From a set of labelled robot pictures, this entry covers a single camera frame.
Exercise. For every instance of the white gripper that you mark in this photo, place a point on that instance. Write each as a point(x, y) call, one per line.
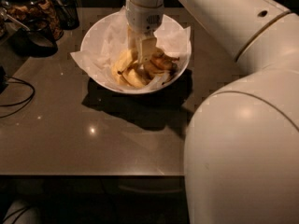
point(144, 19)

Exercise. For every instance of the yellow banana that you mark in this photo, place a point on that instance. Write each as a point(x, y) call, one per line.
point(133, 78)
point(126, 59)

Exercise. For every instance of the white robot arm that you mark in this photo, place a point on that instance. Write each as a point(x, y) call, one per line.
point(241, 156)

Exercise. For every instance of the right brownish banana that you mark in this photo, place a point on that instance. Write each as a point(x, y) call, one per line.
point(163, 61)

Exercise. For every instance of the white bowl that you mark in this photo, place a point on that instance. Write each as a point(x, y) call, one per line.
point(93, 34)

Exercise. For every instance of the white paper liner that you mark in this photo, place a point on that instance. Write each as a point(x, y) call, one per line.
point(109, 41)

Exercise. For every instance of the black mesh pen holder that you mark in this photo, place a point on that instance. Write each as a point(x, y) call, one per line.
point(67, 14)

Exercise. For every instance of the black mesh cup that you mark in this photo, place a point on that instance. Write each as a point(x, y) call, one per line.
point(37, 42)

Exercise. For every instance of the glass jar with snacks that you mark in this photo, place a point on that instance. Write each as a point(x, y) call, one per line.
point(28, 10)

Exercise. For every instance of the silver spoon handle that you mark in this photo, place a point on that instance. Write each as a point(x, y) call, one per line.
point(6, 16)

